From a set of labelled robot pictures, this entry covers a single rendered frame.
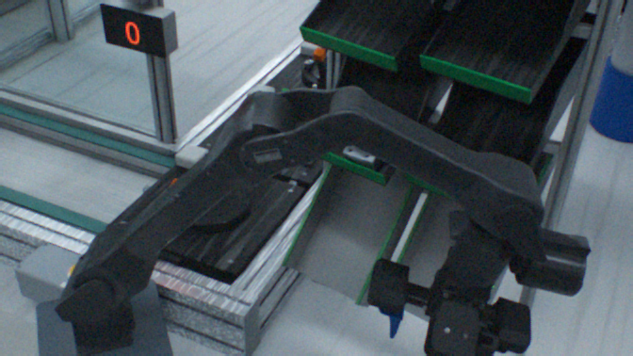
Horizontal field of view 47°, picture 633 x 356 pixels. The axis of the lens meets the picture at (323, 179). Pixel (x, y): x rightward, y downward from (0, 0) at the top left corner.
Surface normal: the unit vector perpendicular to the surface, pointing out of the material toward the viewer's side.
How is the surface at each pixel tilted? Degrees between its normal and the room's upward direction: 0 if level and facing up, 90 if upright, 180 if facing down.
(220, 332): 90
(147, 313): 0
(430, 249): 45
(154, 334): 0
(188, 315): 90
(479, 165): 18
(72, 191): 0
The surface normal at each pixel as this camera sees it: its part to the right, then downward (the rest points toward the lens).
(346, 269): -0.38, -0.23
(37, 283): -0.42, 0.53
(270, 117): 0.30, -0.76
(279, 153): -0.06, 0.59
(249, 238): 0.04, -0.80
